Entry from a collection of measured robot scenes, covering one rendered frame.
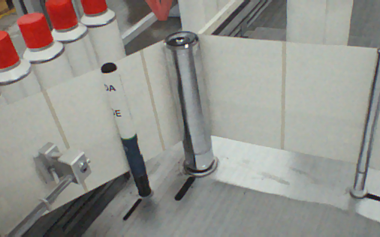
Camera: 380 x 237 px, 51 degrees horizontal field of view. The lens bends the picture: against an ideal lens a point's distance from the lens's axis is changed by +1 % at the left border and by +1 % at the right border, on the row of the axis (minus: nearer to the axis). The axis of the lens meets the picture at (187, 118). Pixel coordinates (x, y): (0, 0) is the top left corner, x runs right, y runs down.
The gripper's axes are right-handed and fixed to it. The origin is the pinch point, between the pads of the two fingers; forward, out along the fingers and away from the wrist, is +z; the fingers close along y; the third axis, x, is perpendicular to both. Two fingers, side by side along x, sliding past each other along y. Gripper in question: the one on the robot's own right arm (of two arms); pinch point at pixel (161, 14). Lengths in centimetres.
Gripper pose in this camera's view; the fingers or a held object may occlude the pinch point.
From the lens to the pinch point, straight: 62.9
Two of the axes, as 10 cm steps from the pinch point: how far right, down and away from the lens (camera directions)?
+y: 4.8, -5.8, 6.5
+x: -8.7, -2.0, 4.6
